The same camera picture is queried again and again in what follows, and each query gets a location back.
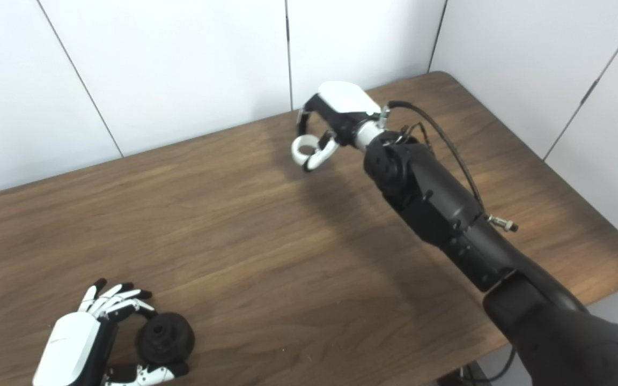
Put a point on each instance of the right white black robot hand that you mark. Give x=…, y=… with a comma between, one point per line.
x=346, y=99

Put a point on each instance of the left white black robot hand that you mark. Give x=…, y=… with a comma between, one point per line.
x=70, y=348

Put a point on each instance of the round black part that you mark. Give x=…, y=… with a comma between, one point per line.
x=167, y=338

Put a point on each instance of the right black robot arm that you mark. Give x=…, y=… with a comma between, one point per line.
x=448, y=214

